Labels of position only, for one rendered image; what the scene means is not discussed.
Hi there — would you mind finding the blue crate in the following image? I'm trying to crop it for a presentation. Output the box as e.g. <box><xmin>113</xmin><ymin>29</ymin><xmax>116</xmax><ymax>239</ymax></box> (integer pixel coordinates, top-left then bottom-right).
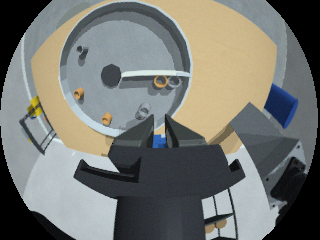
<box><xmin>153</xmin><ymin>134</ymin><xmax>166</xmax><ymax>148</ymax></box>

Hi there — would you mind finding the bronze bushing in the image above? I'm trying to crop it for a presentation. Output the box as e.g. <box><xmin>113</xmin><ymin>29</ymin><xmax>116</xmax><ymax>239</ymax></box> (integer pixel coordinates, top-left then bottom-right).
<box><xmin>101</xmin><ymin>113</ymin><xmax>112</xmax><ymax>125</ymax></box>
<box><xmin>154</xmin><ymin>75</ymin><xmax>168</xmax><ymax>87</ymax></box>
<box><xmin>74</xmin><ymin>88</ymin><xmax>84</xmax><ymax>99</ymax></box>

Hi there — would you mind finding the grey metal bushing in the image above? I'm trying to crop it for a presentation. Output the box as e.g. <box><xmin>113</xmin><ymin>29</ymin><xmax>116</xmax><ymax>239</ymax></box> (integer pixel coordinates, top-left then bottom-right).
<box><xmin>167</xmin><ymin>75</ymin><xmax>181</xmax><ymax>88</ymax></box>
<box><xmin>76</xmin><ymin>45</ymin><xmax>89</xmax><ymax>55</ymax></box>
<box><xmin>139</xmin><ymin>103</ymin><xmax>151</xmax><ymax>116</ymax></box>

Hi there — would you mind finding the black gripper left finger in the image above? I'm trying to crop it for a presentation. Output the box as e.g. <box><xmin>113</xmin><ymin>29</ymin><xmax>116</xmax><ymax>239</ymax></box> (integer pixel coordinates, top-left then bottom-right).
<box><xmin>111</xmin><ymin>114</ymin><xmax>154</xmax><ymax>148</ymax></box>

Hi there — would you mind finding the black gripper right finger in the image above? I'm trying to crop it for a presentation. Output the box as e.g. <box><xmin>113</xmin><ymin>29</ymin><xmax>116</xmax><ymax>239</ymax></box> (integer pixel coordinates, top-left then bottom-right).
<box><xmin>165</xmin><ymin>114</ymin><xmax>208</xmax><ymax>148</ymax></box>

